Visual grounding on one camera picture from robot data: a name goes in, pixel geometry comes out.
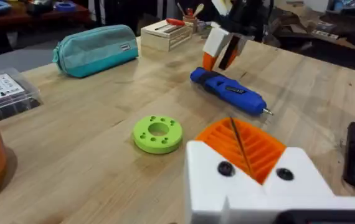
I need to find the white orange left gripper left finger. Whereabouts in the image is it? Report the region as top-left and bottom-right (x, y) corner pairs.
(184, 118), (268, 224)

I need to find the white orange left gripper right finger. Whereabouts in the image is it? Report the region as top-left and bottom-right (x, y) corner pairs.
(230, 118), (336, 200)

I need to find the blue electric screwdriver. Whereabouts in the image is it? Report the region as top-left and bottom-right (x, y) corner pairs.
(189, 67), (274, 117)

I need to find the cup with wooden utensils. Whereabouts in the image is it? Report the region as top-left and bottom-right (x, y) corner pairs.
(176, 2), (206, 32)

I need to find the pale wooden box with tools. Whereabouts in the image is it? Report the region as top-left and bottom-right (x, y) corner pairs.
(140, 17), (194, 53)

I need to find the green disc with holes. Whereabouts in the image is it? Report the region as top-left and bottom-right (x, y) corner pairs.
(132, 114), (184, 155)

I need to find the brown cardboard box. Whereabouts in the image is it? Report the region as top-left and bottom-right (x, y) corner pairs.
(273, 0), (342, 40)

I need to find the teal zip pouch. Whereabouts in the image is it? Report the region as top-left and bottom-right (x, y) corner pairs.
(52, 24), (140, 78)

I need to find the blue tape roll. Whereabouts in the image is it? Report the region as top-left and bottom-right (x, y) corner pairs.
(54, 1), (78, 13)

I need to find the clear plastic box with label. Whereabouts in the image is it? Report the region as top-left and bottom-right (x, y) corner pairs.
(0, 67), (44, 121)

